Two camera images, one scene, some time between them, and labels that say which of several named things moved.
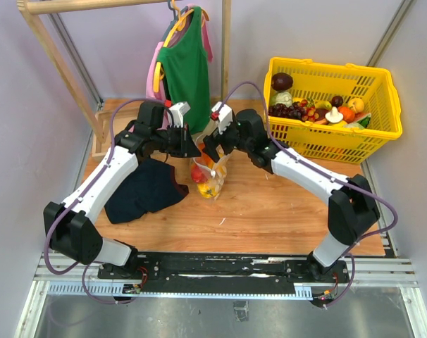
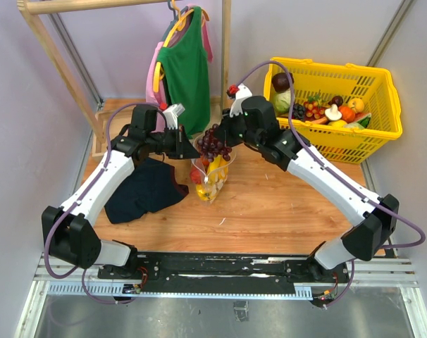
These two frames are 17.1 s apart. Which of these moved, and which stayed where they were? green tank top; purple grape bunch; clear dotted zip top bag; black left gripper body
Moved: purple grape bunch
Stayed: black left gripper body; clear dotted zip top bag; green tank top
